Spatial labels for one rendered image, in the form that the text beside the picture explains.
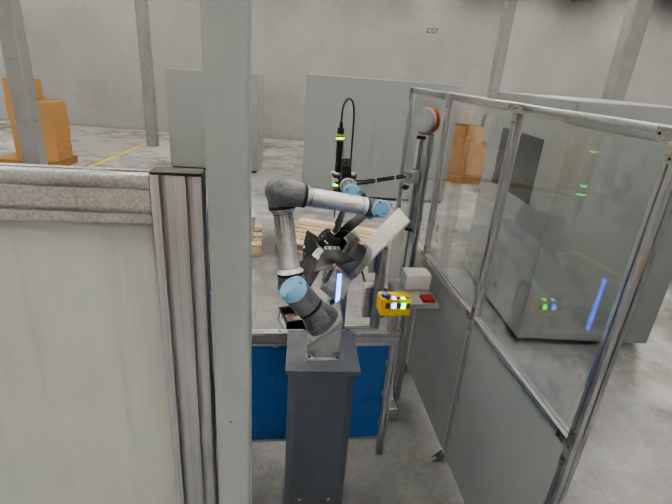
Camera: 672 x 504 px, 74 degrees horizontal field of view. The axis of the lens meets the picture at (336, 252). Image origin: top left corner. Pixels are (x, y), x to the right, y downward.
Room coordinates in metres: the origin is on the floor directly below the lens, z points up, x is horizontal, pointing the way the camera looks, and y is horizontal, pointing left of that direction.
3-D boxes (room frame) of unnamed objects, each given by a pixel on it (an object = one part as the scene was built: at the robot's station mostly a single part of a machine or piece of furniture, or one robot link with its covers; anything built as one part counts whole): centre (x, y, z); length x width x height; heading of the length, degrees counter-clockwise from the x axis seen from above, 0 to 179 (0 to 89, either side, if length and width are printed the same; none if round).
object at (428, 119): (2.86, -0.50, 1.88); 0.16 x 0.07 x 0.16; 43
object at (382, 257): (2.55, -0.29, 0.58); 0.09 x 0.05 x 1.15; 8
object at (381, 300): (2.05, -0.32, 1.02); 0.16 x 0.10 x 0.11; 98
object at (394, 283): (2.56, -0.51, 0.85); 0.36 x 0.24 x 0.03; 8
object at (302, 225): (5.48, 0.07, 0.07); 1.20 x 1.00 x 0.15; 77
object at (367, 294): (2.64, -0.28, 0.73); 0.15 x 0.09 x 0.22; 98
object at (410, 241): (2.86, -0.50, 0.90); 0.08 x 0.06 x 1.80; 43
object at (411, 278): (2.64, -0.52, 0.92); 0.17 x 0.16 x 0.11; 98
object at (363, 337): (2.00, 0.07, 0.82); 0.90 x 0.04 x 0.08; 98
